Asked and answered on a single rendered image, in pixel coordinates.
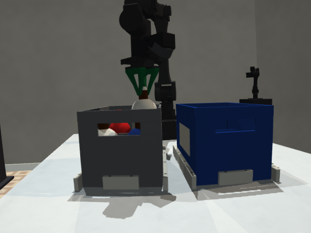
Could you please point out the blue bottle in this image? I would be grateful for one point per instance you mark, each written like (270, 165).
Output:
(136, 130)

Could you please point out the cream bottle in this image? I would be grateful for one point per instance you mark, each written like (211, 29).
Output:
(103, 129)

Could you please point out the white bottle with grey label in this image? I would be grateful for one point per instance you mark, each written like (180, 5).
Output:
(143, 102)

